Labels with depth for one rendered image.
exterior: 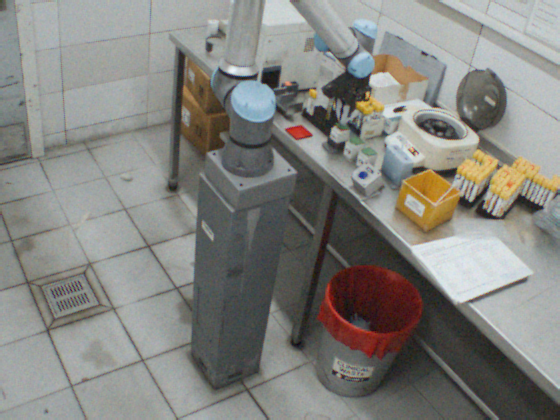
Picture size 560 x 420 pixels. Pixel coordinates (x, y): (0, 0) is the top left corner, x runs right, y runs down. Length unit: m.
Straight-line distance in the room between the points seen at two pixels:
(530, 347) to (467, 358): 0.77
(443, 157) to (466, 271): 0.48
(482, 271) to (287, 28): 1.09
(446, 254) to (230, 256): 0.63
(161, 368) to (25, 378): 0.53
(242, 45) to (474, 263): 0.87
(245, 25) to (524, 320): 1.07
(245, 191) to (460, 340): 1.11
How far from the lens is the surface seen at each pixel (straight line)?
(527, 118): 2.16
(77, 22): 3.27
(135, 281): 2.68
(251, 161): 1.66
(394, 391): 2.46
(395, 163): 1.88
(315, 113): 2.15
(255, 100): 1.59
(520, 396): 2.30
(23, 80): 3.26
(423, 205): 1.73
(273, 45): 2.16
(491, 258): 1.74
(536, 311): 1.67
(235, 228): 1.72
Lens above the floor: 1.92
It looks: 37 degrees down
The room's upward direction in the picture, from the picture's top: 10 degrees clockwise
